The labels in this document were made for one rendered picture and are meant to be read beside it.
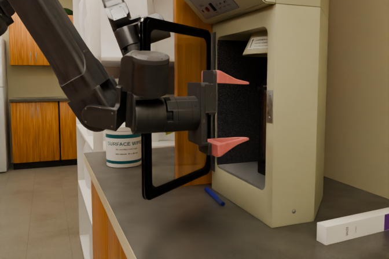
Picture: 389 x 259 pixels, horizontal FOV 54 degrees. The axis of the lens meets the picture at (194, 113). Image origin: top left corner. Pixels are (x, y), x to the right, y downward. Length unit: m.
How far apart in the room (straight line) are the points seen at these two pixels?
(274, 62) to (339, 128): 0.55
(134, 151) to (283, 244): 0.76
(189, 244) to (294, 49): 0.45
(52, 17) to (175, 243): 0.47
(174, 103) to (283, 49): 0.31
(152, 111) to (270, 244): 0.37
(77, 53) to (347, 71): 0.89
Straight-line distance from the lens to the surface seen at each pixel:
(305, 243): 0.82
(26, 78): 6.25
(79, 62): 0.60
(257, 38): 0.93
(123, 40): 0.96
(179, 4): 1.13
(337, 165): 1.34
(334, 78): 1.33
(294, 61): 0.84
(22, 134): 5.75
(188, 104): 0.61
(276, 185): 0.85
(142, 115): 0.58
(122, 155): 1.40
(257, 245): 0.79
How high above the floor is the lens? 1.26
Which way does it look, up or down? 5 degrees down
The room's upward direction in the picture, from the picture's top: straight up
